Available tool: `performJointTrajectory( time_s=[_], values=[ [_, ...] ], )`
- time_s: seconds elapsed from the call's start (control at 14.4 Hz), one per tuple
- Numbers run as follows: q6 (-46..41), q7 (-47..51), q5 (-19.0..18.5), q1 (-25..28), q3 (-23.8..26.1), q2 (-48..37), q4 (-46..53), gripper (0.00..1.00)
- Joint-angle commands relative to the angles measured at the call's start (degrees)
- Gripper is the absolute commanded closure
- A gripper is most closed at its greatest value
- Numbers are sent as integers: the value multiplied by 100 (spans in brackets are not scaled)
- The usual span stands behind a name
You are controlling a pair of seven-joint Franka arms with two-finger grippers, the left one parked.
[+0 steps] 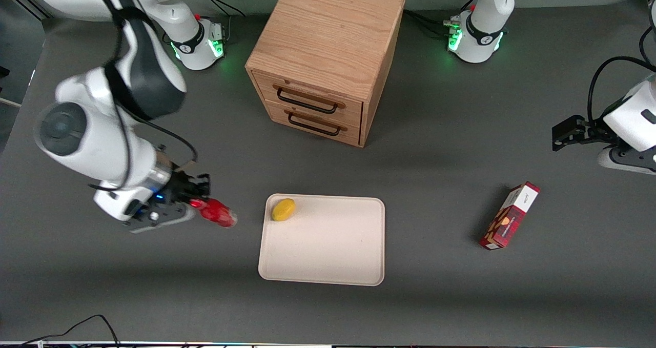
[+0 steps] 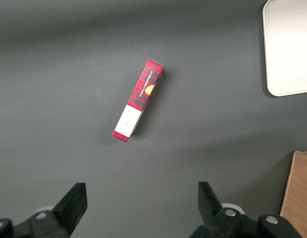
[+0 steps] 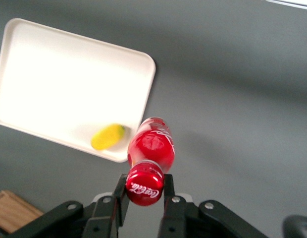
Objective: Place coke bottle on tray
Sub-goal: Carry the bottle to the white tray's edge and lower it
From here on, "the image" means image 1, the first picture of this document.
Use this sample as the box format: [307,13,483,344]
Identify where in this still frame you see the beige plastic tray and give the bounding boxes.
[258,193,385,287]

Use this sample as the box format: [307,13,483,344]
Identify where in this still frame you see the red coke bottle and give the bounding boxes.
[189,198,238,229]

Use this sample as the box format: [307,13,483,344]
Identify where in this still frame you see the black right base cables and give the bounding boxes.
[194,0,247,42]

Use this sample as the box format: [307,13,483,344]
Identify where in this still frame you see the wooden drawer front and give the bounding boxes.
[265,100,362,147]
[253,72,364,129]

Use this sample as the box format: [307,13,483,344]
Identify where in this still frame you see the black metal drawer handle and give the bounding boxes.
[286,111,342,137]
[276,86,340,115]

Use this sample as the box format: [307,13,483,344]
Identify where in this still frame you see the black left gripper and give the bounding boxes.
[552,114,619,152]

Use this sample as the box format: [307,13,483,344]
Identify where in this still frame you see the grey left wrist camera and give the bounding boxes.
[597,145,656,175]

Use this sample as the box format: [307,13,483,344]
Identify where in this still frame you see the thin black table cable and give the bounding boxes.
[19,314,121,347]

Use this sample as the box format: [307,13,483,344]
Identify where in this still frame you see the red cookie box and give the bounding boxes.
[479,181,541,251]

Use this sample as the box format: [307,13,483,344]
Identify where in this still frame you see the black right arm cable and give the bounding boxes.
[87,0,199,191]

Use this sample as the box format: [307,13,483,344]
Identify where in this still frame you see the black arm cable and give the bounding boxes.
[588,26,656,124]
[87,0,199,191]

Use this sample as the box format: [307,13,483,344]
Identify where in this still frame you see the black base cables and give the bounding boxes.
[404,0,480,39]
[194,0,247,42]

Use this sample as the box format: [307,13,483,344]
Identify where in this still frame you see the wooden drawer cabinet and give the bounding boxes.
[245,0,406,148]

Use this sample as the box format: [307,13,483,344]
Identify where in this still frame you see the black left base cables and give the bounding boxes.
[404,0,480,39]

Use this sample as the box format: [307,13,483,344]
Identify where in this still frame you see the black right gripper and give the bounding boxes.
[168,171,212,206]

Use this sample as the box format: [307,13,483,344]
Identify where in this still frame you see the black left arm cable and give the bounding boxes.
[588,26,656,124]

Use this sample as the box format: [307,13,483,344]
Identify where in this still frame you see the yellow lemon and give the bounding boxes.
[272,198,297,222]

